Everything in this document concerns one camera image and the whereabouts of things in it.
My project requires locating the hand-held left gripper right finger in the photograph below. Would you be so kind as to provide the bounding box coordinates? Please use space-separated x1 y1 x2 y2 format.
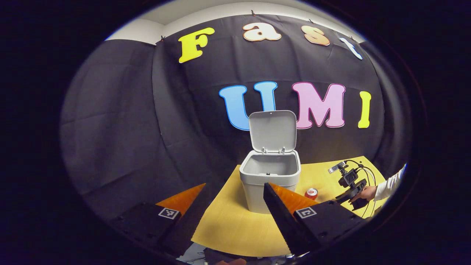
263 182 368 257

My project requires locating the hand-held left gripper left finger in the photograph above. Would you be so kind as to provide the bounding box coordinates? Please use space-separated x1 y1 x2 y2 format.
110 183 207 258

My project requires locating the grey desktop garbage bin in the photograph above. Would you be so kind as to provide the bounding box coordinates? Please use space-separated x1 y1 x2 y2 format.
239 110 301 214

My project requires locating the wooden desktop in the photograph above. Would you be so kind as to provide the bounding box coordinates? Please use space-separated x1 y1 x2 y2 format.
191 156 390 257

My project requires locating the black backdrop cloth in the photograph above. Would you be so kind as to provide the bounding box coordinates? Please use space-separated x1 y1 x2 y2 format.
60 14 412 221

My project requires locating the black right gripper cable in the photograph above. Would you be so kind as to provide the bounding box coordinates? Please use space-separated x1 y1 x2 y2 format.
346 159 376 218

